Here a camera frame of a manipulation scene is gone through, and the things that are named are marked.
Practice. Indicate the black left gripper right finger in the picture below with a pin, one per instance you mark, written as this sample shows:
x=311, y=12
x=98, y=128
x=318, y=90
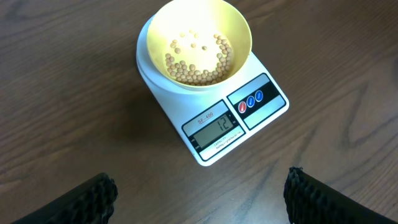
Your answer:
x=309, y=201

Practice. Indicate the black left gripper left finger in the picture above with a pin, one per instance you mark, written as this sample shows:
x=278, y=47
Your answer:
x=90, y=202

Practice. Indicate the white digital kitchen scale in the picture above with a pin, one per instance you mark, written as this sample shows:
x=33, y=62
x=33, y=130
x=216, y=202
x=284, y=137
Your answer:
x=214, y=122

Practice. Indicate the soybeans in yellow bowl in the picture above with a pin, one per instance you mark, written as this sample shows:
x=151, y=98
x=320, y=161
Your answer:
x=198, y=58

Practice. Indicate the yellow plastic bowl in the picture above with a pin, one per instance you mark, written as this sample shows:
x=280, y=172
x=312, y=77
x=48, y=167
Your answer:
x=181, y=16

